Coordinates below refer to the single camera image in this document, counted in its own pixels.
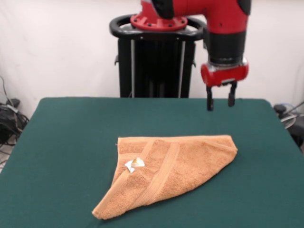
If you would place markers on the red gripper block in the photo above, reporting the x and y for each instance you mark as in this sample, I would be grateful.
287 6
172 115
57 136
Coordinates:
223 74

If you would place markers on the orange terry towel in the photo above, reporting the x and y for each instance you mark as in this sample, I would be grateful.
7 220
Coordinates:
185 171

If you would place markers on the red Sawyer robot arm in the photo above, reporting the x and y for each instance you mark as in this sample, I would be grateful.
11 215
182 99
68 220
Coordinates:
225 14

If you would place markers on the grey stand base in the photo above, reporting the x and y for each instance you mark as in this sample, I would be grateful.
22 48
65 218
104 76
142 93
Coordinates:
288 120

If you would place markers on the dark green table cloth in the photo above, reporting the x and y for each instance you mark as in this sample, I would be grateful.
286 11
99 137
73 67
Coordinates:
59 142

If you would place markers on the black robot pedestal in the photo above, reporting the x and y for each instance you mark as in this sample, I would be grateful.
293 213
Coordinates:
154 71

